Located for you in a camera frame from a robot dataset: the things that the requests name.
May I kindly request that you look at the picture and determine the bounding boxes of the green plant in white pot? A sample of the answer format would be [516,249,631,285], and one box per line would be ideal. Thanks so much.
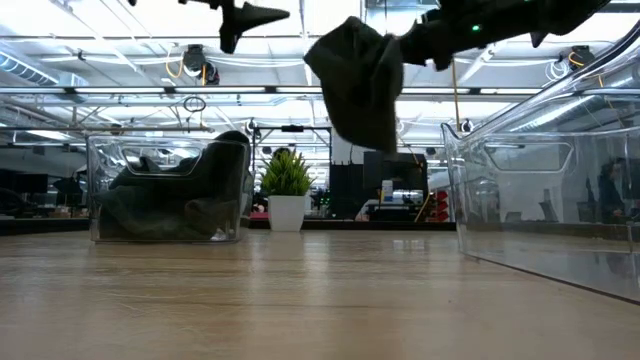
[259,148,317,233]

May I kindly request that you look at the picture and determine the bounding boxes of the black background frame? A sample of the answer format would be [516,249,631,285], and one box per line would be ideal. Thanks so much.
[252,124,333,174]

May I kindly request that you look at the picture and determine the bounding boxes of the black aluminium table frame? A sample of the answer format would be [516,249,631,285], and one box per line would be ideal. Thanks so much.
[0,217,457,237]

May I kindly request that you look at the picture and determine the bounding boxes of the black monitor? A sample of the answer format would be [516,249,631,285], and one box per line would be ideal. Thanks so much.
[363,151,429,206]

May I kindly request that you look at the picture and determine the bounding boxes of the clear plastic bin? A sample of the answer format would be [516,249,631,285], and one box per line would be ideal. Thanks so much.
[85,132,252,245]
[441,19,640,304]

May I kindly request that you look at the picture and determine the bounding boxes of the black cabinet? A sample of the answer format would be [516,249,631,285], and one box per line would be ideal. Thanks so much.
[328,162,365,222]

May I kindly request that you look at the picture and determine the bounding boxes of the yellow hanging cable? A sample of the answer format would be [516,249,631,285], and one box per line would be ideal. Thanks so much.
[449,57,462,132]

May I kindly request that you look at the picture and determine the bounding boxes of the black hanging cable ring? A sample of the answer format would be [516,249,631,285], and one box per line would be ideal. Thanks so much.
[182,95,207,114]

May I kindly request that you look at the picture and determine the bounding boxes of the red bin rack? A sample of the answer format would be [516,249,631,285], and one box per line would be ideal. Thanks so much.
[433,188,452,224]

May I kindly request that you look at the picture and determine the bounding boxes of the black ceiling cable reel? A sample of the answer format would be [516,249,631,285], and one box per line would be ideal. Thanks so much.
[568,44,599,73]
[181,43,221,86]

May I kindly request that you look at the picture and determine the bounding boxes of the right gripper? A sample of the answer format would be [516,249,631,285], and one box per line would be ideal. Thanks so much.
[399,0,506,71]

